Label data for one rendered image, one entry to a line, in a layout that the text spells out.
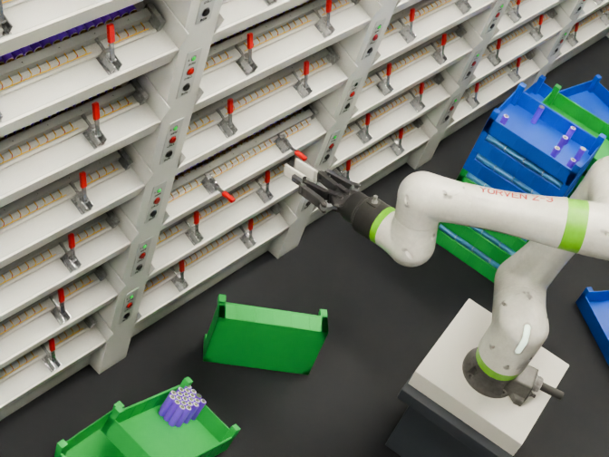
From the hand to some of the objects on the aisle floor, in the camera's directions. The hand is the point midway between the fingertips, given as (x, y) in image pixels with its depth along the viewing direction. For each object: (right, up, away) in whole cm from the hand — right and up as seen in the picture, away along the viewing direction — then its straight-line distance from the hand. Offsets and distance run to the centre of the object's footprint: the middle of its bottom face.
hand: (300, 172), depth 274 cm
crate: (-34, -67, +11) cm, 75 cm away
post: (-57, -44, +31) cm, 78 cm away
